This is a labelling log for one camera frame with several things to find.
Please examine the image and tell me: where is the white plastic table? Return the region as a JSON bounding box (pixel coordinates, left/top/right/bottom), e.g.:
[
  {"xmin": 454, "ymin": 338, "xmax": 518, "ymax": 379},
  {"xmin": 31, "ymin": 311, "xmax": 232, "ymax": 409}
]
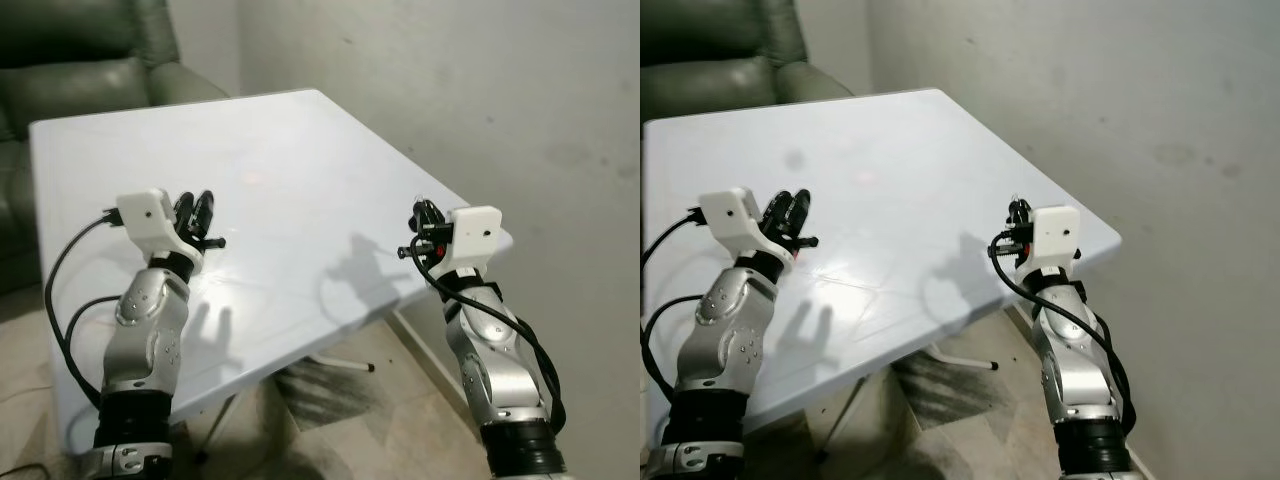
[
  {"xmin": 640, "ymin": 88, "xmax": 1123, "ymax": 451},
  {"xmin": 28, "ymin": 89, "xmax": 515, "ymax": 459}
]

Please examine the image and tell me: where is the dark green leather sofa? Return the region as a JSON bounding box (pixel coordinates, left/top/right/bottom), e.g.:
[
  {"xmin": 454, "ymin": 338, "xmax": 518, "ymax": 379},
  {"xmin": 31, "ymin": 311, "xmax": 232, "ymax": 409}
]
[
  {"xmin": 0, "ymin": 0, "xmax": 231, "ymax": 296},
  {"xmin": 640, "ymin": 0, "xmax": 856, "ymax": 126}
]

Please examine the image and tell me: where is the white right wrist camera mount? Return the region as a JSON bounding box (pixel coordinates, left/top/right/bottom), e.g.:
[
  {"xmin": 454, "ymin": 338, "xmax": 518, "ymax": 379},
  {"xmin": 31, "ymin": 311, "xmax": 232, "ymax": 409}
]
[
  {"xmin": 1025, "ymin": 205, "xmax": 1081, "ymax": 276},
  {"xmin": 437, "ymin": 206, "xmax": 501, "ymax": 281}
]

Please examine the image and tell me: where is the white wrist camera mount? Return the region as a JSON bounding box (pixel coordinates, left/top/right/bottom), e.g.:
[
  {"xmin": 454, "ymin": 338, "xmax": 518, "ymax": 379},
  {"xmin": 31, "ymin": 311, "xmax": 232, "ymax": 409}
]
[
  {"xmin": 697, "ymin": 186, "xmax": 791, "ymax": 269},
  {"xmin": 1025, "ymin": 205, "xmax": 1081, "ymax": 276},
  {"xmin": 437, "ymin": 206, "xmax": 501, "ymax": 281},
  {"xmin": 115, "ymin": 188, "xmax": 206, "ymax": 273}
]

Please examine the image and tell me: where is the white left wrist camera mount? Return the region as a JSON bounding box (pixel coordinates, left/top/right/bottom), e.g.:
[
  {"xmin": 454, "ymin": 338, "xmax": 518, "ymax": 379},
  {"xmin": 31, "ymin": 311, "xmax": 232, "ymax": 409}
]
[
  {"xmin": 697, "ymin": 186, "xmax": 791, "ymax": 269},
  {"xmin": 115, "ymin": 188, "xmax": 206, "ymax": 273}
]

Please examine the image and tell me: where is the short black left arm cable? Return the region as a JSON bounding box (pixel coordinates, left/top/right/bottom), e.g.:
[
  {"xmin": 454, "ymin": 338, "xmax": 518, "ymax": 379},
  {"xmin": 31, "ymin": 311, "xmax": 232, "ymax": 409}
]
[
  {"xmin": 640, "ymin": 293, "xmax": 709, "ymax": 401},
  {"xmin": 62, "ymin": 294, "xmax": 129, "ymax": 406}
]

